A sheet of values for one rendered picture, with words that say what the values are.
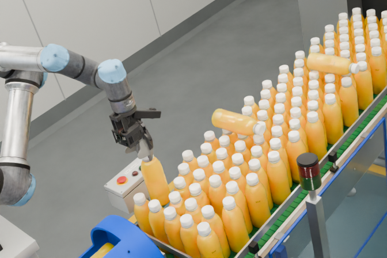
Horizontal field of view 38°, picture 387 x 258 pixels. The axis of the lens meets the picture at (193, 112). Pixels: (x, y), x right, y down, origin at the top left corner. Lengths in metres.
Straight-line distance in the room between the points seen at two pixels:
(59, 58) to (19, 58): 0.20
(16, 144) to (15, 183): 0.13
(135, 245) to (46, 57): 0.59
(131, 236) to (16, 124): 0.60
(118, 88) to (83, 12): 3.16
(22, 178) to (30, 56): 0.42
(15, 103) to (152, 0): 3.39
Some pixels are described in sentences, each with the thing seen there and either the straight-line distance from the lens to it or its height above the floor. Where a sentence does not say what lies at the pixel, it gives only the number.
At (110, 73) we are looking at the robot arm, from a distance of 1.65.
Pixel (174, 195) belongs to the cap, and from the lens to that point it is 1.90.
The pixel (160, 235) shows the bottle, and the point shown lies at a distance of 1.95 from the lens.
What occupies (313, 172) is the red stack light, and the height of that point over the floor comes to 1.23.
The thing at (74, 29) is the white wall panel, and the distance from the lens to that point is 4.77.
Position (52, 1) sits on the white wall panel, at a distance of 4.63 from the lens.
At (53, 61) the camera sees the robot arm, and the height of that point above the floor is 1.68.
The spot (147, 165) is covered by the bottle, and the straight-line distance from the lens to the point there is 1.86.
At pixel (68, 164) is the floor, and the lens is 4.29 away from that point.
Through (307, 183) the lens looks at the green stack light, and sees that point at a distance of 1.71.
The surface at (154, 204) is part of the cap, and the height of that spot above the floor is 1.11.
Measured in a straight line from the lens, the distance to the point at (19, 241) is 1.94.
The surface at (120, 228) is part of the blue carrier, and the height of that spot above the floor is 1.23.
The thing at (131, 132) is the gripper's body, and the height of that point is 1.39.
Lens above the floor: 2.32
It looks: 32 degrees down
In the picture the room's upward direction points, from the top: 16 degrees counter-clockwise
